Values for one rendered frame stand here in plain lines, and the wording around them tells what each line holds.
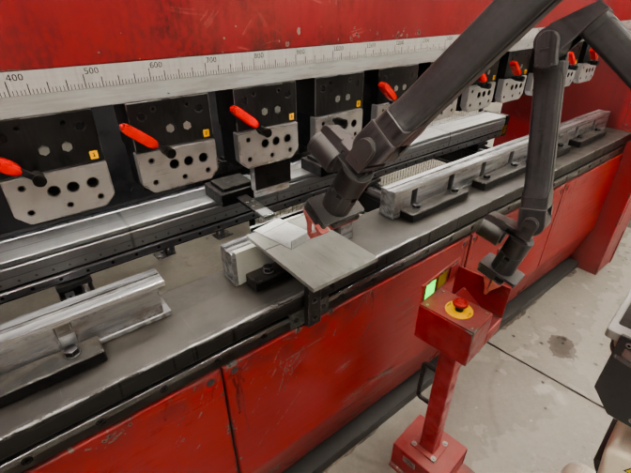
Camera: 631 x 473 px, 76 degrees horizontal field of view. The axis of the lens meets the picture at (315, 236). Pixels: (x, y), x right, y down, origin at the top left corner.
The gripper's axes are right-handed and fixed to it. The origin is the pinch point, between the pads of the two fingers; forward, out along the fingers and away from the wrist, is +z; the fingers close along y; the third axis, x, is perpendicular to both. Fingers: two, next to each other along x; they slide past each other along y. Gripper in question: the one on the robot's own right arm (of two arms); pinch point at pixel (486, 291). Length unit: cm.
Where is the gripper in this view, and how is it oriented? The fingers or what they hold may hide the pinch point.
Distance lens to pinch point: 120.7
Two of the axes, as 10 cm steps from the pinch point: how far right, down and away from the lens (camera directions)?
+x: -7.1, 3.7, -6.0
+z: -1.6, 7.4, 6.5
